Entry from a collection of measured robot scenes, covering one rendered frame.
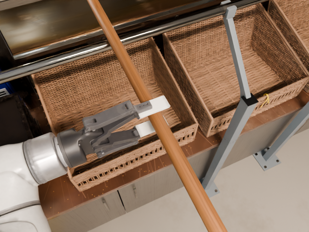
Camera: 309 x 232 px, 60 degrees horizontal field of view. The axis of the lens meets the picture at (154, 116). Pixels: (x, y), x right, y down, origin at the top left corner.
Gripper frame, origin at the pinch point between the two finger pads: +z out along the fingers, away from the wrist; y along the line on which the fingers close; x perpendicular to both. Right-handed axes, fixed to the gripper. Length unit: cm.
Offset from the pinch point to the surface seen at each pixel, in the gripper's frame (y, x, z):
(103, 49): 2.8, -26.9, -3.0
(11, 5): 7, -64, -24
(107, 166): 48, -14, -13
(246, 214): 119, 18, 52
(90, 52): 2.5, -27.0, -6.6
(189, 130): 49, -16, 23
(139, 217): 119, -7, -7
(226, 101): 60, -28, 52
